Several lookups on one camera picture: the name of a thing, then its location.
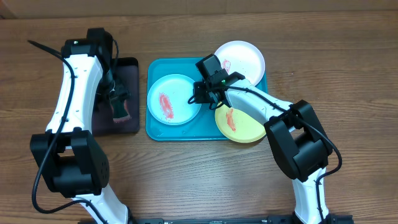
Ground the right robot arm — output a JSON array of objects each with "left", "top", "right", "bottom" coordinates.
[{"left": 188, "top": 73, "right": 333, "bottom": 223}]

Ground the green and orange sponge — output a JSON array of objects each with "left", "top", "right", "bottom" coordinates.
[{"left": 111, "top": 100, "right": 131, "bottom": 123}]

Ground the yellow-green plate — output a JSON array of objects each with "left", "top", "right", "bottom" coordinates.
[{"left": 215, "top": 105, "right": 266, "bottom": 143}]

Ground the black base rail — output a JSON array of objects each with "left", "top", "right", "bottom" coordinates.
[{"left": 78, "top": 214, "right": 354, "bottom": 224}]

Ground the light blue plate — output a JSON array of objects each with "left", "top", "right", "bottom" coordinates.
[{"left": 147, "top": 74, "right": 201, "bottom": 125}]

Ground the white plate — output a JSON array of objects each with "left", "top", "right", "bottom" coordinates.
[{"left": 215, "top": 40, "right": 266, "bottom": 85}]

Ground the teal plastic tray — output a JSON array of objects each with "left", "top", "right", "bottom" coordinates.
[{"left": 146, "top": 58, "right": 226, "bottom": 141}]

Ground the black rectangular tray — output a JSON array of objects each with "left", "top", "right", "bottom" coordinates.
[{"left": 92, "top": 57, "right": 140, "bottom": 136}]

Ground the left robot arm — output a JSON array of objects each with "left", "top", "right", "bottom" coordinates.
[{"left": 30, "top": 28, "right": 135, "bottom": 223}]

